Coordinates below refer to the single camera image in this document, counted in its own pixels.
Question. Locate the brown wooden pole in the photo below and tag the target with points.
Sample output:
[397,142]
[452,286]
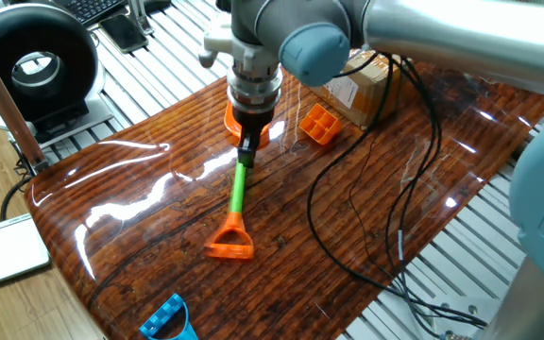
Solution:
[3,101]

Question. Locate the black keyboard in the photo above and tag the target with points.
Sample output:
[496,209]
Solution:
[92,9]

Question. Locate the grey metal stand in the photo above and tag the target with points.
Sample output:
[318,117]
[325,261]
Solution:
[139,16]

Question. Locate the blue toy tool yellow shaft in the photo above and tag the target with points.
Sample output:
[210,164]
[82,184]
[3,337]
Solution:
[165,314]

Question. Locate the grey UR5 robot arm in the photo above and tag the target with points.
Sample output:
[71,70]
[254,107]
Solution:
[442,42]

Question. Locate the black smartphone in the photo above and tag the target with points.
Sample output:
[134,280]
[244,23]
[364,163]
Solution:
[123,33]

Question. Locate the taped cardboard box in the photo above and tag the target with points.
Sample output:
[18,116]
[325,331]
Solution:
[371,94]

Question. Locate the orange toy shovel green shaft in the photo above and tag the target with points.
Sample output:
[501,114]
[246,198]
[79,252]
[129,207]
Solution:
[237,193]

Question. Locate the orange grid toy block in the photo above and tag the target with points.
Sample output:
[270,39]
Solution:
[320,124]

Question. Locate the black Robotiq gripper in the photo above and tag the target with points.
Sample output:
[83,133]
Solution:
[252,122]

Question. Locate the wood-grain table mat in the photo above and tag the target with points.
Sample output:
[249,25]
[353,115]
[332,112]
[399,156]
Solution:
[277,226]

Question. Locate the white tablet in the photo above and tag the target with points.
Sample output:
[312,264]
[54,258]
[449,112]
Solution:
[3,250]

